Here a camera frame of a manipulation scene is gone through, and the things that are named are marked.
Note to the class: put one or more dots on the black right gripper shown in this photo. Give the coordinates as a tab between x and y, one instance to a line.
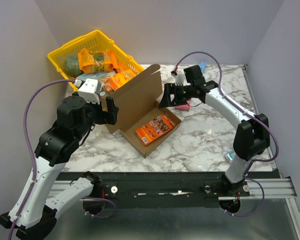
176	93

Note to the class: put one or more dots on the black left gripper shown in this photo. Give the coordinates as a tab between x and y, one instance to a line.
110	116

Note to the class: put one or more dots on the brown cardboard box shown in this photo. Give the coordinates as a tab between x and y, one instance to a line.
137	105

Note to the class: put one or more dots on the orange printed box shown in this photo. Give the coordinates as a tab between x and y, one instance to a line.
154	129

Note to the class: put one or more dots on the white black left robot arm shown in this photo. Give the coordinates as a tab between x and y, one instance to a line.
36	213

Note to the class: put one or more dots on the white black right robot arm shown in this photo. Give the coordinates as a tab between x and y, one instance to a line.
251	137

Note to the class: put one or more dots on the pink flat box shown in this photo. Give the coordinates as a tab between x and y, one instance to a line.
185	107

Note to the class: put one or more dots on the blue narrow box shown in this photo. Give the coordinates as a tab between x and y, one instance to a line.
202	66

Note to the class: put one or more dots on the orange cracker box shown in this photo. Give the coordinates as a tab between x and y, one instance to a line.
117	80

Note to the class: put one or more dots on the blue white toothpaste box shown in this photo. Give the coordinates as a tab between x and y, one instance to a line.
230	156

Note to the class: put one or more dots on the light blue bread bag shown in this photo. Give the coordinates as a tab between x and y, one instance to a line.
102	77

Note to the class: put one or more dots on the orange snack bag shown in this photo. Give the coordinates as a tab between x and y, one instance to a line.
97	61

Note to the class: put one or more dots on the green round vegetable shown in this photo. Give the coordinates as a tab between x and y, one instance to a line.
71	66

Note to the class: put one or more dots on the yellow plastic shopping basket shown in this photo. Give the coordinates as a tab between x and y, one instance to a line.
95	40

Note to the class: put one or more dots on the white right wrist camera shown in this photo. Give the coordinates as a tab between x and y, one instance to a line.
179	77

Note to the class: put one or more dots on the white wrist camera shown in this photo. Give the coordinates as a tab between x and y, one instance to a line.
89	90
179	77

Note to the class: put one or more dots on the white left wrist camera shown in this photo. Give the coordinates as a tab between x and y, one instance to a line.
89	90

